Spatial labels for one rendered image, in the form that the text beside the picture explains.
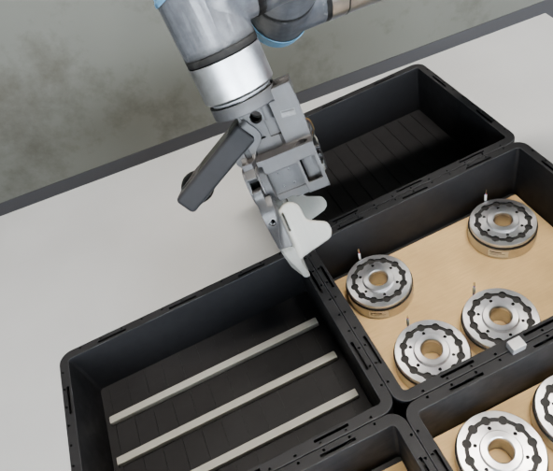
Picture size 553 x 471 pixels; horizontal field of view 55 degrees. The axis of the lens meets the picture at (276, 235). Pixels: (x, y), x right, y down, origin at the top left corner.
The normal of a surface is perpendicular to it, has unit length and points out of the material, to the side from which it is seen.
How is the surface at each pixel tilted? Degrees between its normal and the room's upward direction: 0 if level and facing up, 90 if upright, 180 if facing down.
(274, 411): 0
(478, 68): 0
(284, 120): 71
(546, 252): 0
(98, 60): 90
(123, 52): 90
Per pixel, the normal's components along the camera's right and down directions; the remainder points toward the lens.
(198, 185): -0.04, 0.50
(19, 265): -0.23, -0.65
